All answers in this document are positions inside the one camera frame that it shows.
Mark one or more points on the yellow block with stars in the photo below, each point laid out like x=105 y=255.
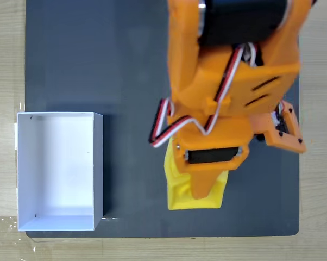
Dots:
x=179 y=201

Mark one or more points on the white open box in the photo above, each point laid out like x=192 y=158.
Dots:
x=60 y=168

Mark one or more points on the dark grey textured mat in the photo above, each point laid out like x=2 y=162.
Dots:
x=71 y=54

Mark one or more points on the clear adhesive tape strip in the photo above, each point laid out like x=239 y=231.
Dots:
x=3 y=225

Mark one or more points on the orange gripper camera mount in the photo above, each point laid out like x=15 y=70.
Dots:
x=284 y=138

